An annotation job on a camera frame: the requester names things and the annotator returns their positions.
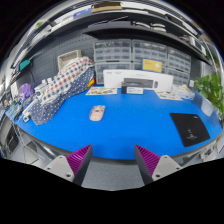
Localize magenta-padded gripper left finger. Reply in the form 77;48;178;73
44;143;94;187

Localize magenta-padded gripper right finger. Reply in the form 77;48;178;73
134;144;183;186

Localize pink translucent computer mouse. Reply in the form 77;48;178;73
89;104;106;122

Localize black mouse pad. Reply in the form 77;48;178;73
169;112;211;148

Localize navy polka dot cloth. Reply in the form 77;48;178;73
29;66;96;126

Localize white and blue carton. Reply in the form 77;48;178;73
171;83;196;100

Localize purple fabric bundle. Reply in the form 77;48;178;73
19;83;35;101

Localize small black labelled box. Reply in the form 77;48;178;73
120;81;144;95

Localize red blue plaid cloth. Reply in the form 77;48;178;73
41;56;95;106

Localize green plant in white pot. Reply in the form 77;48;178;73
194;73;224;124

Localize yellow card box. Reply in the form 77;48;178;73
142;58;163;73

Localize long white keyboard box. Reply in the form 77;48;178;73
102;69;174;93

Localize cream plastic basket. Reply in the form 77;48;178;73
57;49;83;71

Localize dark wall shelf unit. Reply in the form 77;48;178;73
9;0;218;68

